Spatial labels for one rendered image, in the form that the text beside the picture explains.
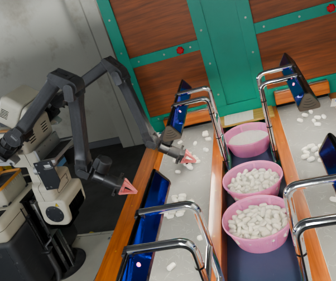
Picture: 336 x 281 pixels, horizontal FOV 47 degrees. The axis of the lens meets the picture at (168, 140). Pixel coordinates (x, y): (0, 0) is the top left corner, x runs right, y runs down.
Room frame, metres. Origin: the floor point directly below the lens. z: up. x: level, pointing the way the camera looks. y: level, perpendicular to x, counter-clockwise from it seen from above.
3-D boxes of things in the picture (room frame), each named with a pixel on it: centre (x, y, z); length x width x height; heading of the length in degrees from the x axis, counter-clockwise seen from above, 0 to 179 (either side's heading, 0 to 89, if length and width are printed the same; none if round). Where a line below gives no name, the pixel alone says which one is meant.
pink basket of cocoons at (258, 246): (1.19, -0.22, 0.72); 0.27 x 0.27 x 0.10
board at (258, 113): (2.09, -0.48, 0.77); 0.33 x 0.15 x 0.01; 74
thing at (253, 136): (1.88, -0.42, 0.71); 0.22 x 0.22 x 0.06
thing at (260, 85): (1.66, -0.56, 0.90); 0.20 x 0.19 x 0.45; 164
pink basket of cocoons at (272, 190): (1.46, -0.30, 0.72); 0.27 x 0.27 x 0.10
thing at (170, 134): (1.79, -0.10, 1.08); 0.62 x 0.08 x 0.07; 164
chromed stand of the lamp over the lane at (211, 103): (1.77, -0.18, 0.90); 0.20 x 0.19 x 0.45; 164
